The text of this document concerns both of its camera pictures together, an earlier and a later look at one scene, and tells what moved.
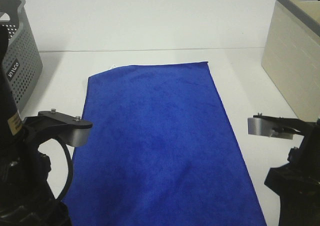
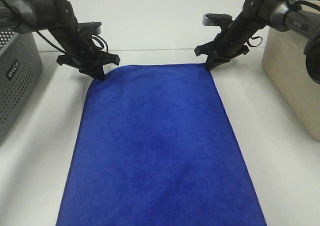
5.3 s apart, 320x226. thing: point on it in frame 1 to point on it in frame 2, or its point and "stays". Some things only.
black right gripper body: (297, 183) to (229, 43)
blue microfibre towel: (162, 150) stays
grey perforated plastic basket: (22, 54) stays
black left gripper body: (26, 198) to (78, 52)
